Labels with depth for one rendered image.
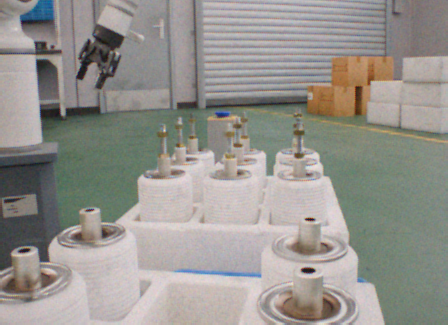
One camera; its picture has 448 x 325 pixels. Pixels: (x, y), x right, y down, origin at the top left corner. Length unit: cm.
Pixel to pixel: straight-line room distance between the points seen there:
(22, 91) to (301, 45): 596
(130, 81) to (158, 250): 515
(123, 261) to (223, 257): 28
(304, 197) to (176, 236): 22
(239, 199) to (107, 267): 32
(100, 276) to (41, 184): 38
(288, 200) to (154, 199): 22
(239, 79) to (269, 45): 66
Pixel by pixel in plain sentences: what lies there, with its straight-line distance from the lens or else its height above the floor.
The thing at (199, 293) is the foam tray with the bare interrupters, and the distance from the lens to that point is 55.
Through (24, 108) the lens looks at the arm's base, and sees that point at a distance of 84.
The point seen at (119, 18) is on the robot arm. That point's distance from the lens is 111.
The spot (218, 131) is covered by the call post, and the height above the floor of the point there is 28.
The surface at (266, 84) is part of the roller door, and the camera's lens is 635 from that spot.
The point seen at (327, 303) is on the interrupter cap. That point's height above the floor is 25.
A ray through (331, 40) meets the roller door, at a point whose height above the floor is 92.
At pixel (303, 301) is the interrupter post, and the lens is 33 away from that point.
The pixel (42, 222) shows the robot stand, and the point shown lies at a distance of 85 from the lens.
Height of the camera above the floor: 42
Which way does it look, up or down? 10 degrees down
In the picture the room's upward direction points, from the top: 1 degrees counter-clockwise
